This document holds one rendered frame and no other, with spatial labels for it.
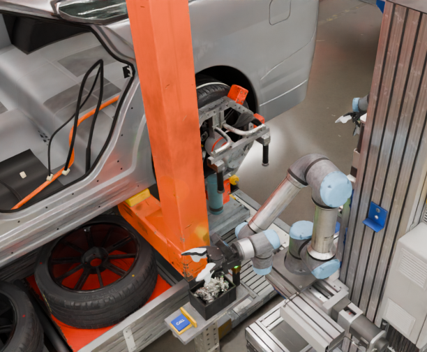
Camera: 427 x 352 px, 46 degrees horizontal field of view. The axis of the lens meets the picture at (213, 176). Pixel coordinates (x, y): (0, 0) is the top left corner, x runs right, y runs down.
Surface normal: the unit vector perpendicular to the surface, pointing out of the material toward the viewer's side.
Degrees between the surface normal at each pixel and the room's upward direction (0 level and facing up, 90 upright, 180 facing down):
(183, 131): 90
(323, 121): 0
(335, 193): 83
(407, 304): 90
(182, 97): 90
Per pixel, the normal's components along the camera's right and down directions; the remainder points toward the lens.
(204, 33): 0.64, 0.47
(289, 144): -0.06, -0.76
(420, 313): -0.79, 0.43
